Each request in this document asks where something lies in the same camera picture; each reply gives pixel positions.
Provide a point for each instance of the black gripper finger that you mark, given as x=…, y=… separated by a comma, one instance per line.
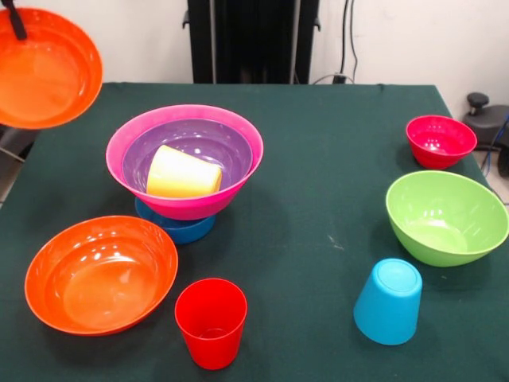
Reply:
x=18, y=24

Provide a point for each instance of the orange bowl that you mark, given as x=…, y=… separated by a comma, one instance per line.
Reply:
x=47, y=79
x=101, y=274

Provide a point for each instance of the purple bowl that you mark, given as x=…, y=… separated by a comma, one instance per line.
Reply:
x=199, y=135

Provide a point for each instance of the yellow cup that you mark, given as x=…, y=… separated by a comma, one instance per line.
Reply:
x=179, y=175

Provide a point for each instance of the large pink bowl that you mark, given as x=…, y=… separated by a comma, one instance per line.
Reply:
x=191, y=207

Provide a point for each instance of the black caster leg with knob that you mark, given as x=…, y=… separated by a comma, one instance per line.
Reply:
x=14, y=141
x=487, y=119

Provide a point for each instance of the blue bowl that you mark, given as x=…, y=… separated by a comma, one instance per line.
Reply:
x=187, y=232

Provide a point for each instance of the red cup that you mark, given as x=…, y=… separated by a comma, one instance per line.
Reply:
x=210, y=322

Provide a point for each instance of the dark green tablecloth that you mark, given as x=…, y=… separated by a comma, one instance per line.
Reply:
x=310, y=318

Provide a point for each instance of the small crimson bowl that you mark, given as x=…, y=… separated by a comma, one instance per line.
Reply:
x=440, y=143

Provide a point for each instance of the light blue cup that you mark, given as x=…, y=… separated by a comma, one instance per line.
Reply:
x=387, y=302

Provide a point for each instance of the green bowl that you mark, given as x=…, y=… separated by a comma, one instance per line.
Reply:
x=445, y=219

